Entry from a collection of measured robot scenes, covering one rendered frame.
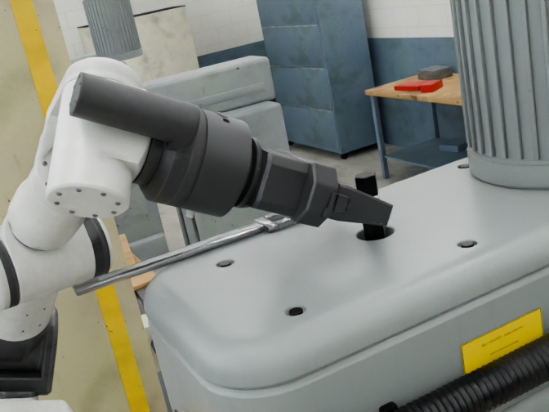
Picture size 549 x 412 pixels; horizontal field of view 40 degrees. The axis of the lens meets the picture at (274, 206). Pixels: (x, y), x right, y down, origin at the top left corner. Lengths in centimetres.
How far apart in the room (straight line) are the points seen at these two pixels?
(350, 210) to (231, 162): 12
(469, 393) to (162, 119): 32
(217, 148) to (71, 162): 12
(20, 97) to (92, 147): 174
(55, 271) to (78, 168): 26
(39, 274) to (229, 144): 29
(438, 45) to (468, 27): 669
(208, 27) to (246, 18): 57
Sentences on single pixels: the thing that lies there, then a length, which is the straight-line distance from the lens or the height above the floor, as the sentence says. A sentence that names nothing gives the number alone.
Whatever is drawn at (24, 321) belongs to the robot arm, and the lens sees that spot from 96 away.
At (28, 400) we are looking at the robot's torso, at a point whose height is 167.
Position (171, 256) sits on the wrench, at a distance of 76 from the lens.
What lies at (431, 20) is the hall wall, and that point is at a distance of 751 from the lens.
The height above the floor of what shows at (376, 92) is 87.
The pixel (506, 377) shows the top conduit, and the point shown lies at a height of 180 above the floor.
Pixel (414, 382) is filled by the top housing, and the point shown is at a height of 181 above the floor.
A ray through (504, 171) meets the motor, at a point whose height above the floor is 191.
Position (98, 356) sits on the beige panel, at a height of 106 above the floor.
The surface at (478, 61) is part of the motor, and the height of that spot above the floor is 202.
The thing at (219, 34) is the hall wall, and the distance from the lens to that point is 1035.
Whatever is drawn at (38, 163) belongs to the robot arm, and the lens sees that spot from 70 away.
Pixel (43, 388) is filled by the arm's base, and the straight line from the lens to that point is 110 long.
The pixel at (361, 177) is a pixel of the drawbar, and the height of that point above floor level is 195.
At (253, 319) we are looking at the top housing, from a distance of 60.
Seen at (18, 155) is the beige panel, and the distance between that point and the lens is 234.
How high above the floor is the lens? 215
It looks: 18 degrees down
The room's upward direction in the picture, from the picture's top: 12 degrees counter-clockwise
